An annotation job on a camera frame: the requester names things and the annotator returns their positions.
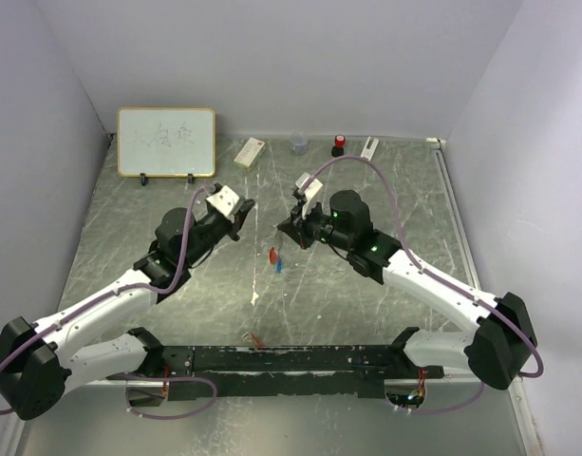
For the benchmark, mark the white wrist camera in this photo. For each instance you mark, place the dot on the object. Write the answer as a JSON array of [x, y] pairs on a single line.
[[225, 201], [308, 196]]

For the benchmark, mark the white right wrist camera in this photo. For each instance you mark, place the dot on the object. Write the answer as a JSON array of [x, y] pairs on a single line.
[[308, 196]]

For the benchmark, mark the black whiteboard stand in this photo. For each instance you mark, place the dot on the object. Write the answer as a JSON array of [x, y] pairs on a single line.
[[190, 179]]

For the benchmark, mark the red black stamp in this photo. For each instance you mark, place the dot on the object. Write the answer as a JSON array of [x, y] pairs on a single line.
[[338, 148]]

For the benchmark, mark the clear jar of paperclips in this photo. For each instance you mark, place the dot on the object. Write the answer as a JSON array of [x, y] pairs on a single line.
[[299, 143]]

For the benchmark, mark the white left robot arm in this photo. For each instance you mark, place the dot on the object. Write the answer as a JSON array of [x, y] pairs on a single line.
[[42, 361]]

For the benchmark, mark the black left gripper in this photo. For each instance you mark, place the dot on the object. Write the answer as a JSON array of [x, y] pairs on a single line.
[[239, 217]]

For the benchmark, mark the red tagged key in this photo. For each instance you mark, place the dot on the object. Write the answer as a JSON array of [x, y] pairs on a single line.
[[251, 338]]

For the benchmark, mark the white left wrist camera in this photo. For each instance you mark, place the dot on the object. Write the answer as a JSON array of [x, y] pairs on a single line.
[[225, 201]]

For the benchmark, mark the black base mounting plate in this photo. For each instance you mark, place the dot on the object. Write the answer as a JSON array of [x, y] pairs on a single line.
[[360, 370]]

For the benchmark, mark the aluminium rail frame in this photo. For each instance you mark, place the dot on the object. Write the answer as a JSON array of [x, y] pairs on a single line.
[[520, 404]]

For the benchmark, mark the white stapler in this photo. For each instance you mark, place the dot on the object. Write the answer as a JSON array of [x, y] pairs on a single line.
[[369, 148]]

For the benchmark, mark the blue tagged key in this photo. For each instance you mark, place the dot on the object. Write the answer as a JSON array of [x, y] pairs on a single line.
[[279, 265]]

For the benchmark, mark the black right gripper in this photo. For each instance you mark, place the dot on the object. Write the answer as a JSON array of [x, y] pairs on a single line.
[[298, 232]]

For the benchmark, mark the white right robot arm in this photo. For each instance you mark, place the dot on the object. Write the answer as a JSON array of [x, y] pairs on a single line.
[[495, 336]]

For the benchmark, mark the small whiteboard yellow frame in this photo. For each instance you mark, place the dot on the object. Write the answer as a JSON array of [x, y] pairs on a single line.
[[166, 142]]

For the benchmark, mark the white cardboard box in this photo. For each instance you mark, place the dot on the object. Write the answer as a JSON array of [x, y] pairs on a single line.
[[249, 154]]

